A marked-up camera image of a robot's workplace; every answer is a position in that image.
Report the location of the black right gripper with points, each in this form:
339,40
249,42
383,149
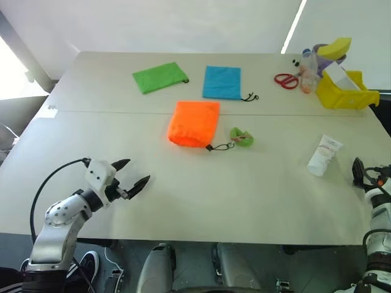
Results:
371,183

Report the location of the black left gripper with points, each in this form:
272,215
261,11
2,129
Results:
114,190

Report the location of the white cream tube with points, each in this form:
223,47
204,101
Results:
323,154

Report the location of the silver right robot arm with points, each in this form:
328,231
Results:
380,219

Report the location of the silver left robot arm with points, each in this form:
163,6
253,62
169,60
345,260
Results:
58,213

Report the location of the yellow plastic bin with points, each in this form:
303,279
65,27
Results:
345,97

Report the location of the grey rounded robot leg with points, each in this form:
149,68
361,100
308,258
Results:
235,268
155,268

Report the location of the white box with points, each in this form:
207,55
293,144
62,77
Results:
340,76

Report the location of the black sneaker white sole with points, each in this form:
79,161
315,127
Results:
87,265

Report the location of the clear plastic bottle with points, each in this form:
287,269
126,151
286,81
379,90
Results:
308,73

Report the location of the purple funnel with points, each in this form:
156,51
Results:
323,62

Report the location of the yellow curved sponge block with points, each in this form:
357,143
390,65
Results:
334,47

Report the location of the black striped trouser leg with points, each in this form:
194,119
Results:
10,280

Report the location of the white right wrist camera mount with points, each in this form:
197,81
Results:
375,193

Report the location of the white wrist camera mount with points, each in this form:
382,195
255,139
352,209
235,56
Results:
97,174
375,193

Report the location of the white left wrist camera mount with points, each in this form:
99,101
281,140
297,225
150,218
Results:
97,174

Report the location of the dark window frame post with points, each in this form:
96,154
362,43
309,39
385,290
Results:
29,58

